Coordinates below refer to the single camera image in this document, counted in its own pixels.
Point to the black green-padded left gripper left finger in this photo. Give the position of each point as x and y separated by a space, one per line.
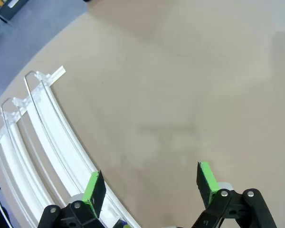
95 197

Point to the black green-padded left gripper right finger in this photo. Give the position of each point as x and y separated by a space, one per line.
206 183

